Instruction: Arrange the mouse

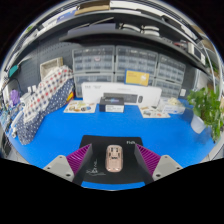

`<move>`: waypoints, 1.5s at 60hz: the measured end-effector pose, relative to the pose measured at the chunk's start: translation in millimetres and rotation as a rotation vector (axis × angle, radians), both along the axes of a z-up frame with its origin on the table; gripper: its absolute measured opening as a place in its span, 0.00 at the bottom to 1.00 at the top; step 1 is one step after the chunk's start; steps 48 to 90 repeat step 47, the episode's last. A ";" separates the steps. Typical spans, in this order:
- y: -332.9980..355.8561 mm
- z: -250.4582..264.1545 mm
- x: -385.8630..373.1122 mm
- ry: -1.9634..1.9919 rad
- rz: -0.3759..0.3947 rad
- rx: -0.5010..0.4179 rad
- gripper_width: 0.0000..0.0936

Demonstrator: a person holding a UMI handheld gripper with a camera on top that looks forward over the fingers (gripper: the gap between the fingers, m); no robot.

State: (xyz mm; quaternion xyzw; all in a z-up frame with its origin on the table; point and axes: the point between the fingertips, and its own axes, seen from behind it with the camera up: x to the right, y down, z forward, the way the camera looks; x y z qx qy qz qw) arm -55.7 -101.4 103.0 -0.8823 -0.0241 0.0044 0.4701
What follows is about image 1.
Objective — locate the clear plastic bag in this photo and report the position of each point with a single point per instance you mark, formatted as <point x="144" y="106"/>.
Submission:
<point x="173" y="106"/>

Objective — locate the navy polka-dot cloth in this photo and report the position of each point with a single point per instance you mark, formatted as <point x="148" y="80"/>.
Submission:
<point x="30" y="130"/>

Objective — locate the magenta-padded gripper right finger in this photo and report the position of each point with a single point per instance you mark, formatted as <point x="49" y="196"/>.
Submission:
<point x="165" y="166"/>

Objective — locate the red blue checkered cloth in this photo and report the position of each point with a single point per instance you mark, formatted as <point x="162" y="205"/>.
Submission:
<point x="46" y="90"/>

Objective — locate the small white device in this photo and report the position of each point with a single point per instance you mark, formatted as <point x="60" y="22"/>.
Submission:
<point x="28" y="96"/>

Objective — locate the grey plastic drawer cabinet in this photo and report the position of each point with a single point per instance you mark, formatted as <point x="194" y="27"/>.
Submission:
<point x="171" y="68"/>
<point x="119" y="78"/>
<point x="93" y="78"/>
<point x="170" y="88"/>
<point x="93" y="59"/>
<point x="136" y="59"/>

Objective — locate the green potted plant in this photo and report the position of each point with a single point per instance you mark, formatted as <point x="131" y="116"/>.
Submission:
<point x="206" y="106"/>

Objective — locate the purple object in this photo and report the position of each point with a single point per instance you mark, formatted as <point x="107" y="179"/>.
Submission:
<point x="15" y="97"/>

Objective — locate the colourful printed leaflet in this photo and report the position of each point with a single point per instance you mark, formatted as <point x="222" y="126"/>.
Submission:
<point x="153" y="112"/>
<point x="80" y="107"/>

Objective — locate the long white keyboard box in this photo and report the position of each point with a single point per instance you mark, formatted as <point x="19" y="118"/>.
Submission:
<point x="93" y="91"/>

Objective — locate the yellow card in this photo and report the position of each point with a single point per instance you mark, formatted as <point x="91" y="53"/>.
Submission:
<point x="137" y="77"/>

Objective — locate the small black labelled box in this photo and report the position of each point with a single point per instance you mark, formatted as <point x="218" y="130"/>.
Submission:
<point x="111" y="106"/>

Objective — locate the white metal rack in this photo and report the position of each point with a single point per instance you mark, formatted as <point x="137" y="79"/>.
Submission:
<point x="211" y="56"/>

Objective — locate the black mouse pad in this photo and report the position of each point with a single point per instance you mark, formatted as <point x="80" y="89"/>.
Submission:
<point x="100" y="143"/>

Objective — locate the teal plastic object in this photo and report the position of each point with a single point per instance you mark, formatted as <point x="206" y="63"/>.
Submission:
<point x="13" y="70"/>

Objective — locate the yellow red small object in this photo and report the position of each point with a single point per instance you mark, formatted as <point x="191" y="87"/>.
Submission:
<point x="70" y="96"/>

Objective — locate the pink computer mouse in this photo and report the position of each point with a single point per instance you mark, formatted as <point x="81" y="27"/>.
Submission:
<point x="113" y="159"/>

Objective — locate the white plastic basket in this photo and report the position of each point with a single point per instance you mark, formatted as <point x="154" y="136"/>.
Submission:
<point x="50" y="65"/>

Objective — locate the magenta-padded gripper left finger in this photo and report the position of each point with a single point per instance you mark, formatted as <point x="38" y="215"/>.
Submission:
<point x="60" y="166"/>

